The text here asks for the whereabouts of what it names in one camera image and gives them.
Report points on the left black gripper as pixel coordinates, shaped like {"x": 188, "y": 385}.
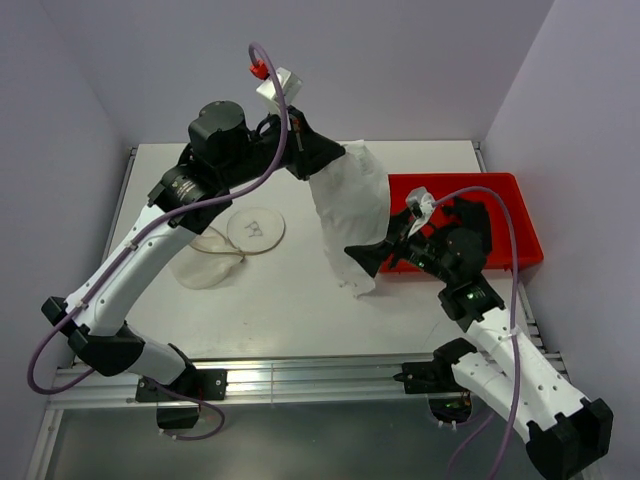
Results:
{"x": 309, "y": 152}

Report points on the red plastic bin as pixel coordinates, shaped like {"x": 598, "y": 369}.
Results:
{"x": 512, "y": 240}

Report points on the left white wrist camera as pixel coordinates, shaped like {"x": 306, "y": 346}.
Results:
{"x": 289, "y": 82}

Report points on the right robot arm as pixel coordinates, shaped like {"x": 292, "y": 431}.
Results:
{"x": 564, "y": 432}

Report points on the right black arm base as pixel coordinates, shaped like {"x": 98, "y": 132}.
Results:
{"x": 430, "y": 377}

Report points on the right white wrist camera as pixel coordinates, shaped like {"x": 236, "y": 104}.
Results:
{"x": 421, "y": 205}

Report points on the white bra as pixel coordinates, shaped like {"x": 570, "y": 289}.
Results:
{"x": 352, "y": 199}

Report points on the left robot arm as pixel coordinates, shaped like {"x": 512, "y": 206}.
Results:
{"x": 179, "y": 208}

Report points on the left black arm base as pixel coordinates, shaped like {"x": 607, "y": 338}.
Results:
{"x": 179, "y": 404}

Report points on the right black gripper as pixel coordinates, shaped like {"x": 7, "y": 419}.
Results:
{"x": 372, "y": 255}

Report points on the black garment in bin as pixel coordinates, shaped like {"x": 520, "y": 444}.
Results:
{"x": 468, "y": 214}

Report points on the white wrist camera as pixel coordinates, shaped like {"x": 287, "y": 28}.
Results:
{"x": 421, "y": 205}
{"x": 289, "y": 82}

